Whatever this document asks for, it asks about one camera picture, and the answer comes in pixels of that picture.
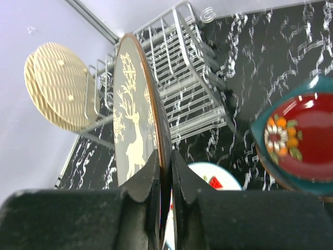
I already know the dark bottom plate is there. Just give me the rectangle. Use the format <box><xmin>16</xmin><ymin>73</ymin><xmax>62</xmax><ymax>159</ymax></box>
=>
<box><xmin>255</xmin><ymin>146</ymin><xmax>299</xmax><ymax>191</ymax></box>

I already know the grey reindeer plate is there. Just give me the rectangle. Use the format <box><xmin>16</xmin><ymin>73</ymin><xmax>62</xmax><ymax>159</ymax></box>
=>
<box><xmin>113</xmin><ymin>33</ymin><xmax>172</xmax><ymax>244</ymax></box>

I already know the white bottom plate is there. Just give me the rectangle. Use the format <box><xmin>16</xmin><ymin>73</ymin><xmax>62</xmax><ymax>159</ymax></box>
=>
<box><xmin>164</xmin><ymin>162</ymin><xmax>243</xmax><ymax>250</ymax></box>

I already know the red floral plate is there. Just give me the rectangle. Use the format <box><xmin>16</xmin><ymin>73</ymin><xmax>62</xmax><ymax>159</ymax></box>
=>
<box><xmin>263</xmin><ymin>92</ymin><xmax>332</xmax><ymax>182</ymax></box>

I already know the teal square plate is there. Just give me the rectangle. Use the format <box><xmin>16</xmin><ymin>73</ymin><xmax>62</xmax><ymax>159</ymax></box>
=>
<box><xmin>250</xmin><ymin>76</ymin><xmax>332</xmax><ymax>198</ymax></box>

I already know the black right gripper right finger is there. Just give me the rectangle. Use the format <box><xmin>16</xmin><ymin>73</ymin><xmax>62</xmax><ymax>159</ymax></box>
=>
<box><xmin>172</xmin><ymin>150</ymin><xmax>332</xmax><ymax>249</ymax></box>

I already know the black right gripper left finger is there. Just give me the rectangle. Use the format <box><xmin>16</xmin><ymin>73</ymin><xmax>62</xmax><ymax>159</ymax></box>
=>
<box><xmin>1</xmin><ymin>151</ymin><xmax>160</xmax><ymax>249</ymax></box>

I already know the orange woven plate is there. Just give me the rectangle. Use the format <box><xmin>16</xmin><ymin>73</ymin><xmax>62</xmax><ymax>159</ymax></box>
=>
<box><xmin>24</xmin><ymin>54</ymin><xmax>67</xmax><ymax>129</ymax></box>

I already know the silver wire dish rack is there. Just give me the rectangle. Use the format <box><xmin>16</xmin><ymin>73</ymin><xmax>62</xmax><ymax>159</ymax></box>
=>
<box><xmin>80</xmin><ymin>0</ymin><xmax>237</xmax><ymax>149</ymax></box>

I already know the yellow green woven plate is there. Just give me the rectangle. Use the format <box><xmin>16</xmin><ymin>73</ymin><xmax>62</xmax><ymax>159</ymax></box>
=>
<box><xmin>33</xmin><ymin>42</ymin><xmax>100</xmax><ymax>130</ymax></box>

